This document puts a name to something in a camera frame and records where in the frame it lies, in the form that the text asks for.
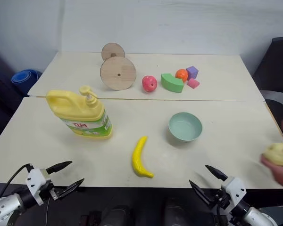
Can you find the person's dark clothing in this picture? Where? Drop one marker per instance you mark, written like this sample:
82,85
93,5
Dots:
274,108

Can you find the yellow detergent bottle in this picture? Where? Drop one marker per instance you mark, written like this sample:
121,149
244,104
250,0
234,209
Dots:
80,113

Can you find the pink foam block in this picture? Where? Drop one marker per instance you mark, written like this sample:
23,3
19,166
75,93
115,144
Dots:
193,83

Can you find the red toy apple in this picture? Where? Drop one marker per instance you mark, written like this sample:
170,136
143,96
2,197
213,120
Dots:
149,84

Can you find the green foam arch block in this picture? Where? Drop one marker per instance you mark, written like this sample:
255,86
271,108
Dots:
171,83

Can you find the purple foam cube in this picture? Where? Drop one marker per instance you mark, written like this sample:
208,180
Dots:
192,72

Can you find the pale yellow toy fruit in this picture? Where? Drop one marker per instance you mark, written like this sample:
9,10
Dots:
277,154

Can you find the yellow toy banana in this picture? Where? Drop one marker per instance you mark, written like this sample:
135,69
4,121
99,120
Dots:
139,160

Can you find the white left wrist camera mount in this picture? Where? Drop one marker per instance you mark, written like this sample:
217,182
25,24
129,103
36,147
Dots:
36,180

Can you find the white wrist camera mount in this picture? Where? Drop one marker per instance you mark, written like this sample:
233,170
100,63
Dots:
36,180
234,188

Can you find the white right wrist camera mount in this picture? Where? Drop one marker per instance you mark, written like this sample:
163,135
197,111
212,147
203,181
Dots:
234,188

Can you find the wooden spool with two discs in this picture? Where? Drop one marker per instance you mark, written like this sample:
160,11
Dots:
118,74

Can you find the orange toy fruit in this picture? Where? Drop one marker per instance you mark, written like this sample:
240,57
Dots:
181,74

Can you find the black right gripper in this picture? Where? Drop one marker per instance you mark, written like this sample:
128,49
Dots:
220,201

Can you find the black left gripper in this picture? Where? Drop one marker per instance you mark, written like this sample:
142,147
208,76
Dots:
50,190

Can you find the teal green bowl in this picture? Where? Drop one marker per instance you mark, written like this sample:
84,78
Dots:
185,128

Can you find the blue rolled mat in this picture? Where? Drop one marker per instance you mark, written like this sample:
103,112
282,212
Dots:
22,78

